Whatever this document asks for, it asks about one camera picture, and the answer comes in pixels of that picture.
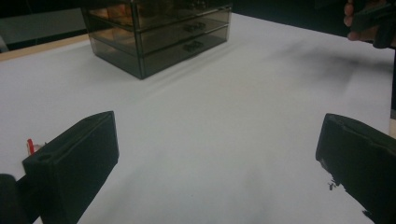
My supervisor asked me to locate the smoky transparent drawer organizer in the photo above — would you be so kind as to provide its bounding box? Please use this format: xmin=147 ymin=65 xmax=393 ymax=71
xmin=81 ymin=0 xmax=233 ymax=80

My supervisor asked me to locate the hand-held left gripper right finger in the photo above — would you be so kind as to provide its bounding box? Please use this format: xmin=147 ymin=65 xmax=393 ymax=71
xmin=315 ymin=113 xmax=396 ymax=224

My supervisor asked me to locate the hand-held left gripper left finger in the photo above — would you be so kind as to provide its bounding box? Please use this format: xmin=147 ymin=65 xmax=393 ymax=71
xmin=21 ymin=110 xmax=120 ymax=224

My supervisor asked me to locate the small red and white object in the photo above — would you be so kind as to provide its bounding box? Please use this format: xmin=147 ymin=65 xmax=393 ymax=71
xmin=26 ymin=138 xmax=45 ymax=157

